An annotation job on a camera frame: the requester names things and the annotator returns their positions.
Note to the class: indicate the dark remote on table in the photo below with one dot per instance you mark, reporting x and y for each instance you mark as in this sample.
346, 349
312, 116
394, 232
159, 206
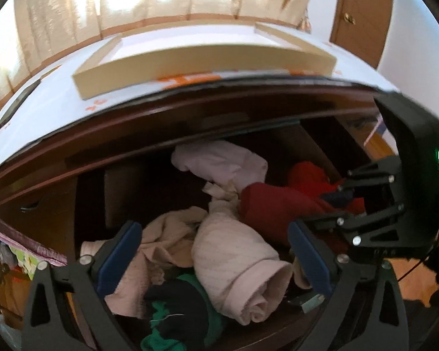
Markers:
16, 104

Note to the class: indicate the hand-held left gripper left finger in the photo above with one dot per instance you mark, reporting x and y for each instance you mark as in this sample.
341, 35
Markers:
119, 259

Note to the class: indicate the brown wooden door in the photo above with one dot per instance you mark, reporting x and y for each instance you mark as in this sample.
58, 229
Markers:
366, 3

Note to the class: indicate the small grey card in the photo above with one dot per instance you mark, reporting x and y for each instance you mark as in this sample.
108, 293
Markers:
309, 302

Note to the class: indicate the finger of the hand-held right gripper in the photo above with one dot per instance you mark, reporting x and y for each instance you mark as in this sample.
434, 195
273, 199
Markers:
373, 223
369, 179

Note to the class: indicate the brass door knob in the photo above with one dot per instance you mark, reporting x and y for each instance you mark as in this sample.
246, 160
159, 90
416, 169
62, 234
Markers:
349, 17

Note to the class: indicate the white sock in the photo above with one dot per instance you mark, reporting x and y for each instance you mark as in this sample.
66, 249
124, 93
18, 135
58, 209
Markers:
219, 161

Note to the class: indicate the pale pink cloth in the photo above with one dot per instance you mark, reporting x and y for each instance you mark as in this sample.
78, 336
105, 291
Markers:
237, 259

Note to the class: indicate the pink striped cloth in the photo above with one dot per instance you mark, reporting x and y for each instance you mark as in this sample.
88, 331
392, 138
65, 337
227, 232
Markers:
25, 243

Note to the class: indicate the dark wooden desk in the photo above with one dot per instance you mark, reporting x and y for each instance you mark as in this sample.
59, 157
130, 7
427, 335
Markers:
205, 111

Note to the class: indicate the red sock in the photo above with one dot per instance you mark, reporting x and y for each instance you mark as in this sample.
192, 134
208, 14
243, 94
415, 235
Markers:
311, 175

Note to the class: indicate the beige underwear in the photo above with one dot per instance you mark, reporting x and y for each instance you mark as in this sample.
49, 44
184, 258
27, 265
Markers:
161, 241

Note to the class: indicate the beige shallow tray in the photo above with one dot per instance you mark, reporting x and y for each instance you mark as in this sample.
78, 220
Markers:
212, 65

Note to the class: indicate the green black underwear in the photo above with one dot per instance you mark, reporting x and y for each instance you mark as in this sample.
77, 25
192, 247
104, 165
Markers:
179, 318

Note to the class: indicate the white orange printed tablecloth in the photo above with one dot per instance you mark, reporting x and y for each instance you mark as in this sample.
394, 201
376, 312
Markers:
51, 117

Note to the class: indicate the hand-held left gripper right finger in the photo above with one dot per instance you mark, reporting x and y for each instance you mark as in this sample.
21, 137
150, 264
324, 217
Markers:
307, 259

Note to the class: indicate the beige patterned curtain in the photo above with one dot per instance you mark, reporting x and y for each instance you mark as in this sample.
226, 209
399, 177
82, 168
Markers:
77, 7

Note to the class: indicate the dark wooden drawer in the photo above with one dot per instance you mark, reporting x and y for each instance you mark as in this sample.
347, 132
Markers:
131, 190

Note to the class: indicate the small wooden cabinet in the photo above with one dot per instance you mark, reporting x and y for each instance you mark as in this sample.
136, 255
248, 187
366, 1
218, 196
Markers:
7, 299

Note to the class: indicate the maroon grey trimmed underwear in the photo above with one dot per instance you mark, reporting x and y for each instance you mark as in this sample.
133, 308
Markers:
274, 208

